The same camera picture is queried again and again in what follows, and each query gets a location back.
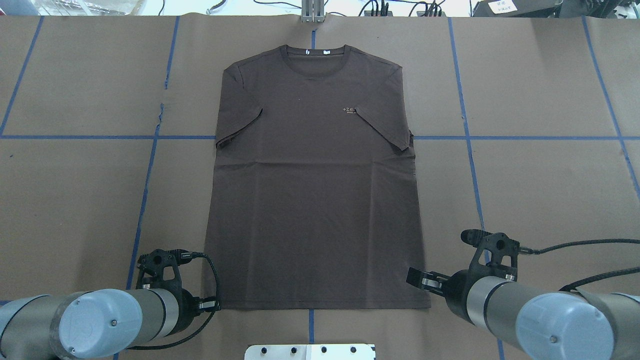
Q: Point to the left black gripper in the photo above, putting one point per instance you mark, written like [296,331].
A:
[188,307]

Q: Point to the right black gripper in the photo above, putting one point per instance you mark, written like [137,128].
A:
[457,288]

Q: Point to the dark brown t-shirt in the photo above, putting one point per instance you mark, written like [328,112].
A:
[314,200]

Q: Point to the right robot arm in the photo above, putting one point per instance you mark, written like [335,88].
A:
[560,325]

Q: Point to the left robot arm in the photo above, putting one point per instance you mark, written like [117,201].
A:
[95,324]

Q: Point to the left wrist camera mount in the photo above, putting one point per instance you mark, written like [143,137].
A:
[160,268]

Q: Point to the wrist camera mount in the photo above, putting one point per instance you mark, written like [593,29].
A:
[496,255]
[160,268]

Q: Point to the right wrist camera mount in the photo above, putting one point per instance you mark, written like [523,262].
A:
[496,255]

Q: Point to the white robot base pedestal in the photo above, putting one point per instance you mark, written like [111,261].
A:
[322,351]

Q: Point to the aluminium frame post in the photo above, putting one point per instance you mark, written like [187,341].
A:
[313,11]

